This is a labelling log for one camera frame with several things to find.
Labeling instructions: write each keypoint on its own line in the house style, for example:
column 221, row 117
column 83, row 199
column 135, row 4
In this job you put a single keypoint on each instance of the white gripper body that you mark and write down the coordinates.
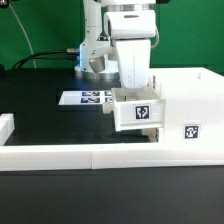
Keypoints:
column 133, row 63

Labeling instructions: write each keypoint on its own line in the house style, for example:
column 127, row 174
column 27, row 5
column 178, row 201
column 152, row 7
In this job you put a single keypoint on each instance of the white drawer box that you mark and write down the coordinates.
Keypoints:
column 132, row 111

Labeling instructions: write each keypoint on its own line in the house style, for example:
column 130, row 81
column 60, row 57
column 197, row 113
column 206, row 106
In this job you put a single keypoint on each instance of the white drawer cabinet frame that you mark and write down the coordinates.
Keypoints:
column 194, row 105

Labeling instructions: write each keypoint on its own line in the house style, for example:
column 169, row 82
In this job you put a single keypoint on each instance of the paper sheet with tags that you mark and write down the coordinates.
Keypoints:
column 86, row 97

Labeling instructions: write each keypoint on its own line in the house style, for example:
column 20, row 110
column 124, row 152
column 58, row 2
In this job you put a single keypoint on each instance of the white front fence wall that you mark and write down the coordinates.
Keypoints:
column 109, row 156

